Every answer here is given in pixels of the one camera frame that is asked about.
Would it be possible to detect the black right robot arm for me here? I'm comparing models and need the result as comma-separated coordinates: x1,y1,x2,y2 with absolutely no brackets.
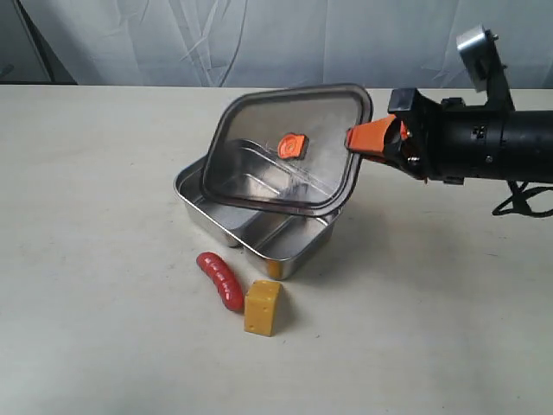
346,88,552,183

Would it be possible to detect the red toy sausage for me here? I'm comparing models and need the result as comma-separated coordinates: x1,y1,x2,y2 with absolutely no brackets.
196,252,245,312

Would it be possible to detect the stainless steel lunch box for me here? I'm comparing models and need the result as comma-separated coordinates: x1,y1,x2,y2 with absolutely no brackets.
174,139,341,280

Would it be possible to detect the dark stand behind table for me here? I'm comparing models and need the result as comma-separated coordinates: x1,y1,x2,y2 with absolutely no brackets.
1,0,76,85

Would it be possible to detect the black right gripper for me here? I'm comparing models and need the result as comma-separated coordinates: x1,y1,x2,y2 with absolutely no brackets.
345,88,509,184

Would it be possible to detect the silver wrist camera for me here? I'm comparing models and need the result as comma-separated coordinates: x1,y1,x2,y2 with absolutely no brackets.
456,25,514,111

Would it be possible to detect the black cable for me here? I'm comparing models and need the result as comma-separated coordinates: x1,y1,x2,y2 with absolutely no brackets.
490,179,553,220

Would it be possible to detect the white backdrop curtain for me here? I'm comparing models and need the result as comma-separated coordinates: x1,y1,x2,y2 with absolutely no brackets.
23,1,552,88

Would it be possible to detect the yellow toy cheese block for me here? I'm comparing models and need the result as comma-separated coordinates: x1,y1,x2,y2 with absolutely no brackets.
244,280,283,336

